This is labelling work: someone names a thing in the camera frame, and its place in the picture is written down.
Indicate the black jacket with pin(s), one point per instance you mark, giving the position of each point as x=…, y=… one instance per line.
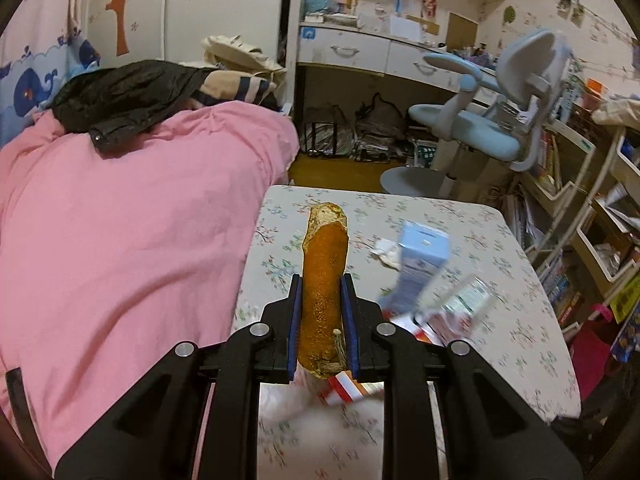
x=125, y=95

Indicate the red white wrapper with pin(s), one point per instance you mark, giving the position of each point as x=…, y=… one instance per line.
x=345, y=390

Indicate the white bookshelf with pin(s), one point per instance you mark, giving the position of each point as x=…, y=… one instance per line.
x=575, y=170

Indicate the white desk with drawers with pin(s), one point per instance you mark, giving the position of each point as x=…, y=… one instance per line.
x=350, y=52

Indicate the clear plastic bottle green label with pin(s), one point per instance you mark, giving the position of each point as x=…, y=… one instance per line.
x=465, y=305

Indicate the crumpled white tissue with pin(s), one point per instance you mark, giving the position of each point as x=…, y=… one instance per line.
x=387, y=252

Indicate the pink bag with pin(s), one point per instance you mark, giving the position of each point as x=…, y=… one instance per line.
x=590, y=355

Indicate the light blue desk chair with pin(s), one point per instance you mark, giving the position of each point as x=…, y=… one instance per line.
x=475, y=130

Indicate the floral tablecloth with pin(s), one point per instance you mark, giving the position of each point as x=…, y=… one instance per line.
x=500, y=310

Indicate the blue paper carton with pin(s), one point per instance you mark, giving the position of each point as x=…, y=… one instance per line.
x=420, y=255

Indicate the white wardrobe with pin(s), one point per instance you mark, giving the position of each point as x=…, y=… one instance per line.
x=210, y=0

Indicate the white plastic bag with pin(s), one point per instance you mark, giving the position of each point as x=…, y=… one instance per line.
x=285, y=400

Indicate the beige tote bag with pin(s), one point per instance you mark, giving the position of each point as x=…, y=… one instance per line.
x=235, y=52

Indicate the pink printed curtain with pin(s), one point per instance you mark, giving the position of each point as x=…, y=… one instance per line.
x=40, y=20

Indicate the pink blanket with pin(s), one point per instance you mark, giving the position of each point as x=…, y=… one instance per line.
x=125, y=235

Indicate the stack of newspapers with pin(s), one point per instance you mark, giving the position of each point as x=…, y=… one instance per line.
x=382, y=135

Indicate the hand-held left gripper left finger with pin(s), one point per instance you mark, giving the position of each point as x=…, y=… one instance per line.
x=295, y=320

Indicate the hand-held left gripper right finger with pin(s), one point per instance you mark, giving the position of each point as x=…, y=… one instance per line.
x=348, y=320

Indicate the beige navy striped cloth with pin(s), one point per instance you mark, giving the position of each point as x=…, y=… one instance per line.
x=240, y=87

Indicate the brown cork board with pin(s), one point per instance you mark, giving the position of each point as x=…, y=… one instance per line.
x=462, y=32

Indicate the green basket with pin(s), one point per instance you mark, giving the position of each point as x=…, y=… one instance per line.
x=425, y=155

